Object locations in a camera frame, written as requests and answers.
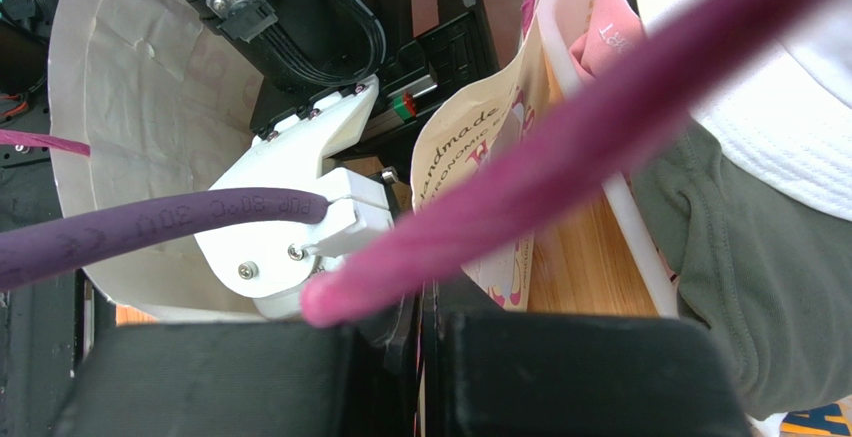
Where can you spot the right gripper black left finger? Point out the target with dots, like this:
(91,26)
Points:
(233,379)

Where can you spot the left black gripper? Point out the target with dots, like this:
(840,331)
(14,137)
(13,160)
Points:
(309,49)

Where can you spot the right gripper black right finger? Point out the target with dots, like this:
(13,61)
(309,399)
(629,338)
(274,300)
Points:
(490,372)

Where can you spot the pink and cream paper bag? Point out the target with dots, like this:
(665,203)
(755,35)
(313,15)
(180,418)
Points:
(162,106)

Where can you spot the olive green folded garment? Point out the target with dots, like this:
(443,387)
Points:
(767,276)

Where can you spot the pink cloth in basket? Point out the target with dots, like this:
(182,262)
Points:
(614,28)

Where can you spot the white bucket hat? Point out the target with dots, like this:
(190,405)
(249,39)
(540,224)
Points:
(785,118)

